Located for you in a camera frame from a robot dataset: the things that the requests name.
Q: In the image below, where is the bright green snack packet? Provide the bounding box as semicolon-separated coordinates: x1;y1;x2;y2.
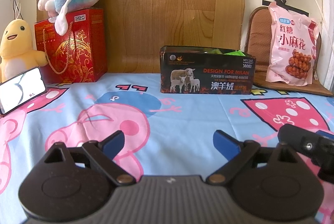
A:
207;49;246;57

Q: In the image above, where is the yellow plush duck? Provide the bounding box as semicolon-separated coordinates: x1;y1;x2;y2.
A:
1;19;48;83

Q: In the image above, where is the red gift bag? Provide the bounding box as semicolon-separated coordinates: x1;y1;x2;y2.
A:
34;8;107;84

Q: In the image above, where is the white smartphone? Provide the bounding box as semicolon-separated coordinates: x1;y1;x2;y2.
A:
1;67;46;115

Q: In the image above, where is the pink fried-dough snack bag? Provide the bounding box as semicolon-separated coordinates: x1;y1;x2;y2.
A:
266;2;319;87

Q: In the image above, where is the black sheep-print box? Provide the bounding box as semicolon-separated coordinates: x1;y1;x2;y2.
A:
160;46;256;95

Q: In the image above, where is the cartoon pig bed sheet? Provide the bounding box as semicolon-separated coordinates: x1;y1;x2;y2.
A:
1;74;333;223

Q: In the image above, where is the brown chair cushion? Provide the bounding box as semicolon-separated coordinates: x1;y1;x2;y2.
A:
245;6;334;97

